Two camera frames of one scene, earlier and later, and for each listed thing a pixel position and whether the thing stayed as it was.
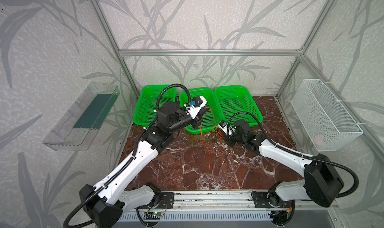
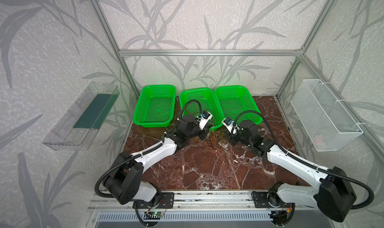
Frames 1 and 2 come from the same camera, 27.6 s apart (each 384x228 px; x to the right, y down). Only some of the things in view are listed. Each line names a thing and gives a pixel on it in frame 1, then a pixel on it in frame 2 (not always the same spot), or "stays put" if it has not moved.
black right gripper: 226,135 stays put
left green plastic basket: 144,113 stays put
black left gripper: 200,115 to 205,132
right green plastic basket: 233,103 stays put
